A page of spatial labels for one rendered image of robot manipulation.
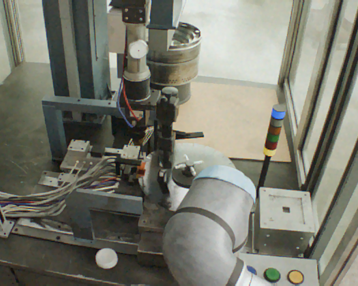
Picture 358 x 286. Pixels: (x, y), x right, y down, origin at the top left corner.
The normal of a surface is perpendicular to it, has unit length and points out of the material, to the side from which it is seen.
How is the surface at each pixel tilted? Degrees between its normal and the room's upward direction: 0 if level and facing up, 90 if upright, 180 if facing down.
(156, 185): 0
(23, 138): 0
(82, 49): 90
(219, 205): 16
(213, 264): 27
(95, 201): 90
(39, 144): 0
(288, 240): 90
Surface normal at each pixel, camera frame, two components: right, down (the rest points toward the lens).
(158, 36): -0.13, 0.62
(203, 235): 0.13, -0.56
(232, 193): 0.44, -0.56
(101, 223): 0.04, -0.77
